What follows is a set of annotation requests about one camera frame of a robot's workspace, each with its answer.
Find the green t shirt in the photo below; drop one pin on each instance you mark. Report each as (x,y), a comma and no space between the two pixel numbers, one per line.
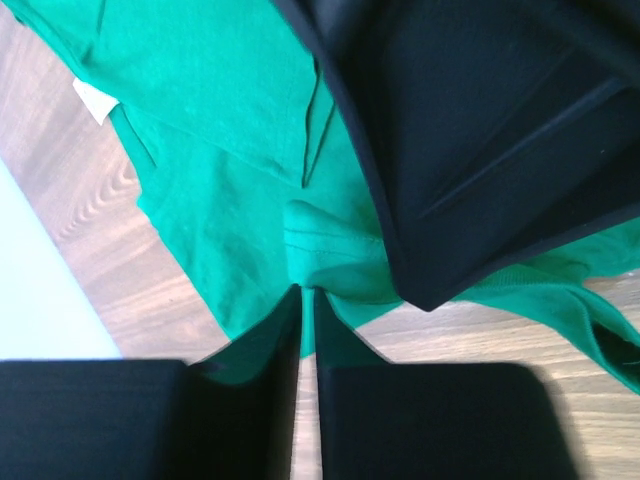
(251,179)

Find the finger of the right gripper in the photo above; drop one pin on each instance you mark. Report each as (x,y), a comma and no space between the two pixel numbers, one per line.
(488,131)

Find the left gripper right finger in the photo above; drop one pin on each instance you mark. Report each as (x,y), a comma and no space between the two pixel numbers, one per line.
(385,420)

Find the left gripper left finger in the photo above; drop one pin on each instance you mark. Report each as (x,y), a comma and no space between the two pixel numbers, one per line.
(229,416)

